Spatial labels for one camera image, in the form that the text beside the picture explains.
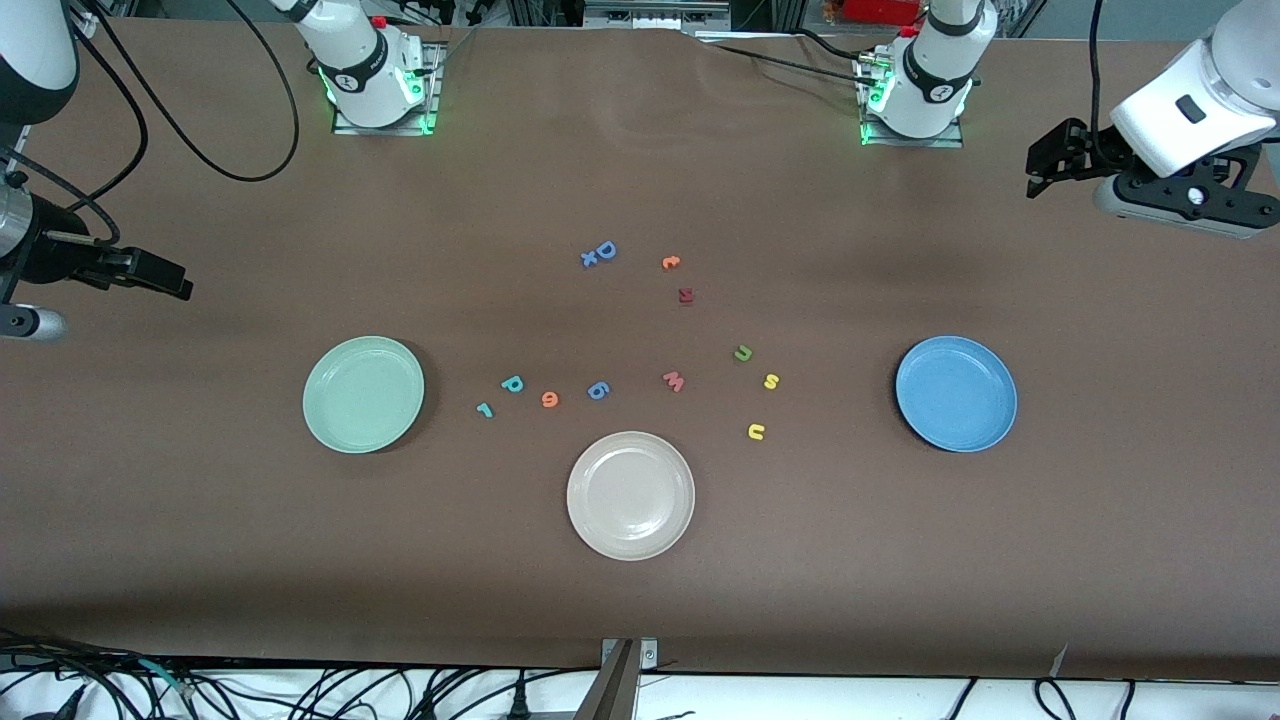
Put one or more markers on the blue plate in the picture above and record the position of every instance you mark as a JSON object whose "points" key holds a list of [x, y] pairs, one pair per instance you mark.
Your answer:
{"points": [[957, 393]]}

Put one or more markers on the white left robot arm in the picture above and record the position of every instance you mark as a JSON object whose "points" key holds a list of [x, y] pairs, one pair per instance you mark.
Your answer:
{"points": [[935, 60]]}

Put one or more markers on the brown table cover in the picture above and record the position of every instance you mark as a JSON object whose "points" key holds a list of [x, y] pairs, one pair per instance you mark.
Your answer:
{"points": [[640, 180]]}

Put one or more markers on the silver aluminium frame beam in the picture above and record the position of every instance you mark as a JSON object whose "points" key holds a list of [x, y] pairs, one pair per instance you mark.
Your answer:
{"points": [[655, 15]]}

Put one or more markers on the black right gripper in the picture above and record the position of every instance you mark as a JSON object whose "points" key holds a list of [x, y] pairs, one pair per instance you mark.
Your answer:
{"points": [[52, 256]]}

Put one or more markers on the silver metal bracket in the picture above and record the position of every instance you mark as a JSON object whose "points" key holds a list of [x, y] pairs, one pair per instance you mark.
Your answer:
{"points": [[648, 655]]}

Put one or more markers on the mint green plate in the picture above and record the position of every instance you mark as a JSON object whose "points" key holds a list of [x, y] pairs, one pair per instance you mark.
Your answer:
{"points": [[363, 395]]}

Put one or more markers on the pink foam letter w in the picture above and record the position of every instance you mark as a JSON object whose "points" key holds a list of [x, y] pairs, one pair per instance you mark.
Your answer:
{"points": [[673, 383]]}

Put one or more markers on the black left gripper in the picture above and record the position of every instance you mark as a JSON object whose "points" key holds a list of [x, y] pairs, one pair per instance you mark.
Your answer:
{"points": [[1086, 146]]}

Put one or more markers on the silver corner bracket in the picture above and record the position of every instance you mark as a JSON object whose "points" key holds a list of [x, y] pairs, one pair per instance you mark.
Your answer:
{"points": [[88, 22]]}

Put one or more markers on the black power plug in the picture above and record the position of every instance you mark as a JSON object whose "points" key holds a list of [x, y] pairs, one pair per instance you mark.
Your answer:
{"points": [[518, 702]]}

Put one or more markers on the red box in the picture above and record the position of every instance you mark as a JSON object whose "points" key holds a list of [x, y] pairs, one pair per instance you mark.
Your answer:
{"points": [[880, 10]]}

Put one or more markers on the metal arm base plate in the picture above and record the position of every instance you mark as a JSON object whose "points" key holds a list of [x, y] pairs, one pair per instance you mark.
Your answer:
{"points": [[915, 142], [434, 90]]}

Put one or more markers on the beige plate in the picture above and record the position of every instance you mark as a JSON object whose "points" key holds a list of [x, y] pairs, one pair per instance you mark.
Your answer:
{"points": [[630, 495]]}

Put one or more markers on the grey metal post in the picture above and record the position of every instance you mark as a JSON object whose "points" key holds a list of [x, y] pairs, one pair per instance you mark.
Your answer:
{"points": [[610, 695]]}

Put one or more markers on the blue foam digit 6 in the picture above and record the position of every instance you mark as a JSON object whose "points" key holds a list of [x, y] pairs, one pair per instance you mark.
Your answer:
{"points": [[597, 390]]}

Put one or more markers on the teal foam letter p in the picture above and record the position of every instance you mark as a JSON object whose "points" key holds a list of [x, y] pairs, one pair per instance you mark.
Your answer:
{"points": [[505, 385]]}

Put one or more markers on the blue foam letter D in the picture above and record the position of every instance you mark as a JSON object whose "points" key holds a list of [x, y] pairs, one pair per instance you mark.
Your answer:
{"points": [[612, 252]]}

